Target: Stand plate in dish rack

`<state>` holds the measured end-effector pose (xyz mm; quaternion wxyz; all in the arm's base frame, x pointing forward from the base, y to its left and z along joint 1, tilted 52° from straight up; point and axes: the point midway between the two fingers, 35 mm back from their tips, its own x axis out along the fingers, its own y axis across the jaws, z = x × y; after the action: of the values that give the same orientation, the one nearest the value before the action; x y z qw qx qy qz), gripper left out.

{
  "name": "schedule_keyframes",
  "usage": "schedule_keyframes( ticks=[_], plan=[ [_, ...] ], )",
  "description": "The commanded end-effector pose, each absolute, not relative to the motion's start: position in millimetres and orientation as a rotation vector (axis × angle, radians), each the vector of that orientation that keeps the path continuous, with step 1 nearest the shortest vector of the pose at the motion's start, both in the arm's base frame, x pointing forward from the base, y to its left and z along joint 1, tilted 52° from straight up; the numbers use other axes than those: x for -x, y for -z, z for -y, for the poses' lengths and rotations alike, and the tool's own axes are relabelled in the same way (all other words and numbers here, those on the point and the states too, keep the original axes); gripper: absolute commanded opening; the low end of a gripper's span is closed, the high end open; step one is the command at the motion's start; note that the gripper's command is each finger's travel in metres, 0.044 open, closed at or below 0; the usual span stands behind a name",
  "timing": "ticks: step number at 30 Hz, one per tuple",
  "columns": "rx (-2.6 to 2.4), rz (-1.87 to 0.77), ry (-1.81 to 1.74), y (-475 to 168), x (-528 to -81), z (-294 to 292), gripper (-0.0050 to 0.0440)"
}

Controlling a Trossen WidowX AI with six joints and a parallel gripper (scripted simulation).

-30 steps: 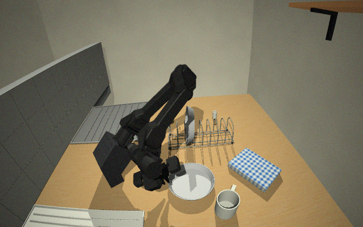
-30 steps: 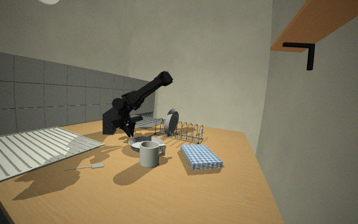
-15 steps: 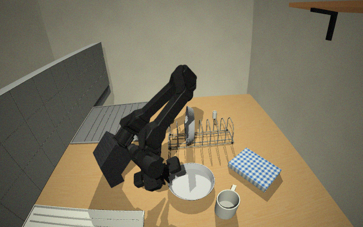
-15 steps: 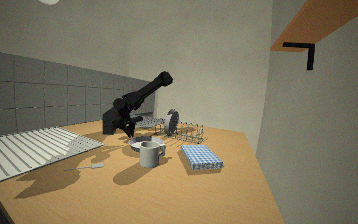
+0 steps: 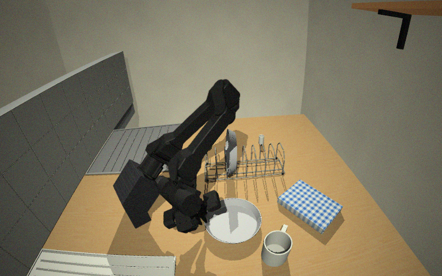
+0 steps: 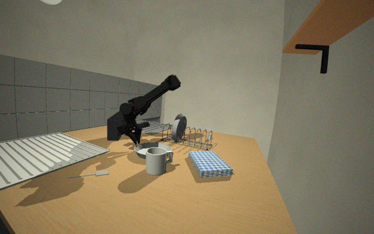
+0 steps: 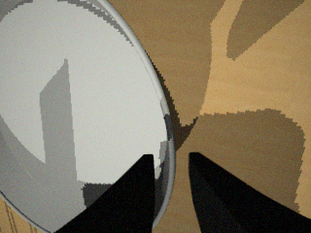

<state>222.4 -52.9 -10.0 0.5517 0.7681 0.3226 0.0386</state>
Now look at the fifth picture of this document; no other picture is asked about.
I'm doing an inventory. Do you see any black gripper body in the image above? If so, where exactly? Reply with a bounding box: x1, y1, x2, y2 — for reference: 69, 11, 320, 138
163, 190, 221, 229

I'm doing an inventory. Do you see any dark grey tiled splashback wall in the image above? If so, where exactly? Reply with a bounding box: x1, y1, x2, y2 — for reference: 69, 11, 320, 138
0, 51, 135, 276

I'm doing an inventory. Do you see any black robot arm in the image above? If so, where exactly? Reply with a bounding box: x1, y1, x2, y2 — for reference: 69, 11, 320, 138
137, 79, 240, 233

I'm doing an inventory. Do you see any blue and white checkered towel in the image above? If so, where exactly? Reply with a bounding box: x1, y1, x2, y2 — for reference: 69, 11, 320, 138
277, 180, 343, 234

